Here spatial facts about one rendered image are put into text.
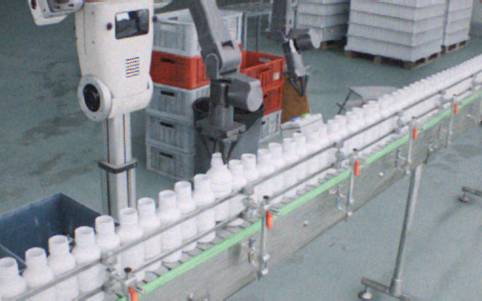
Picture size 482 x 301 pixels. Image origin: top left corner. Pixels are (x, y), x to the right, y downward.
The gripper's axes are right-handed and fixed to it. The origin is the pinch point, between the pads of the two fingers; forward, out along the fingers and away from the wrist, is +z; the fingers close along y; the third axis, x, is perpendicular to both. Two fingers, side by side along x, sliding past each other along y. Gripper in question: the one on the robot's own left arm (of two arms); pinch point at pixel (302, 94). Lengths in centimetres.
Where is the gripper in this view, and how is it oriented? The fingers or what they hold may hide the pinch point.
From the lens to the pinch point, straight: 208.4
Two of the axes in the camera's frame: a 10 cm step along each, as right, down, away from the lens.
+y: 6.1, -2.8, 7.4
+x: -7.6, 0.6, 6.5
